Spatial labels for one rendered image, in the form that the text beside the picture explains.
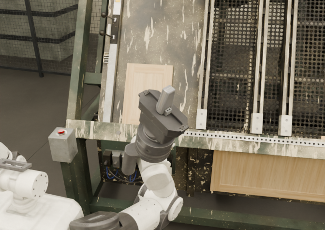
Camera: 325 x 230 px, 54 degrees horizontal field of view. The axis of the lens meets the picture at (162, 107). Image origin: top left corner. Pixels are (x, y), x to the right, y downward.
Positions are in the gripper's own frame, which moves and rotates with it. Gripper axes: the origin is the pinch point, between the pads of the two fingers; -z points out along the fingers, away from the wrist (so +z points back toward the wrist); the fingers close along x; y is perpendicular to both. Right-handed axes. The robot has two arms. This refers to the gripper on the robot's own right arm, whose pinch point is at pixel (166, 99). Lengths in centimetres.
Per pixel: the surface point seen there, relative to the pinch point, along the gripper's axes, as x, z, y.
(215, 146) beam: 14, 112, 85
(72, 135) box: 76, 120, 22
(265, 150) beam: -9, 105, 103
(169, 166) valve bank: 25, 125, 59
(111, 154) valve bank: 56, 132, 38
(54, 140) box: 78, 119, 11
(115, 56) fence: 100, 97, 71
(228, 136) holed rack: 12, 106, 92
